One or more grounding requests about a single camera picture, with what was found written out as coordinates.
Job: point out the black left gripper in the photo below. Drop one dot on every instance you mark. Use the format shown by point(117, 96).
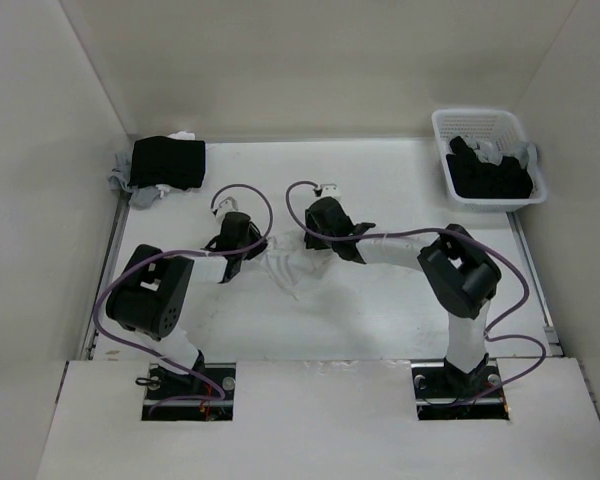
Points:
point(256, 250)

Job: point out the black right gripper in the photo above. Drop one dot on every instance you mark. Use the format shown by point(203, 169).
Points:
point(311, 244)

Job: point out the white tank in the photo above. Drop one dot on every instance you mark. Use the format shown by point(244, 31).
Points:
point(183, 135)
point(297, 271)

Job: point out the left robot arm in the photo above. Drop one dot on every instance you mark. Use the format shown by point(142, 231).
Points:
point(149, 301)

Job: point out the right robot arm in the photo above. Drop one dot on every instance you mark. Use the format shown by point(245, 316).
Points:
point(462, 277)

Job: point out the folded black tank top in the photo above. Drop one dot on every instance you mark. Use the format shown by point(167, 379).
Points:
point(175, 163)

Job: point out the white tank top in stack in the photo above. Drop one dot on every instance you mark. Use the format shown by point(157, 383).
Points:
point(183, 135)

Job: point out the grey tank top under stack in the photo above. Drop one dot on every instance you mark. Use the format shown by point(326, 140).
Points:
point(140, 198)

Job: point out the grey tank top in basket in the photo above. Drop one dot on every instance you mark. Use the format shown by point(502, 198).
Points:
point(524, 152)

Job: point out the black tank tops in basket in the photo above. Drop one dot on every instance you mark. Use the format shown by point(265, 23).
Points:
point(475, 180)

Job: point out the white plastic basket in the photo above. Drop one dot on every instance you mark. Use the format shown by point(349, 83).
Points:
point(499, 127)

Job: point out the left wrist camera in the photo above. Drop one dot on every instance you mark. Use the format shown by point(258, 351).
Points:
point(227, 205)

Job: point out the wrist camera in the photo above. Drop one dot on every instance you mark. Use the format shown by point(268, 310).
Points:
point(327, 190)
point(227, 205)

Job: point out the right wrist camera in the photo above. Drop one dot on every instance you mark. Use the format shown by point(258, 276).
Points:
point(327, 190)

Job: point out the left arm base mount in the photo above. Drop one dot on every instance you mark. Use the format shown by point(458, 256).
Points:
point(171, 397)

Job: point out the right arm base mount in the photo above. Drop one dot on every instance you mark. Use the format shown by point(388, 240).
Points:
point(441, 394)

